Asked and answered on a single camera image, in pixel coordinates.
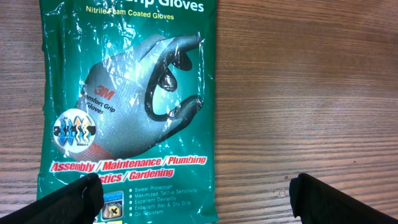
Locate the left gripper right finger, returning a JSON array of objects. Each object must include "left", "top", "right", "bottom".
[{"left": 289, "top": 173, "right": 395, "bottom": 224}]

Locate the green 3M gloves packet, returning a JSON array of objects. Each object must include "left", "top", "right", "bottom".
[{"left": 37, "top": 0, "right": 219, "bottom": 223}]

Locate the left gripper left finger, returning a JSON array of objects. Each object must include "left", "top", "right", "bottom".
[{"left": 1, "top": 173, "right": 104, "bottom": 224}]

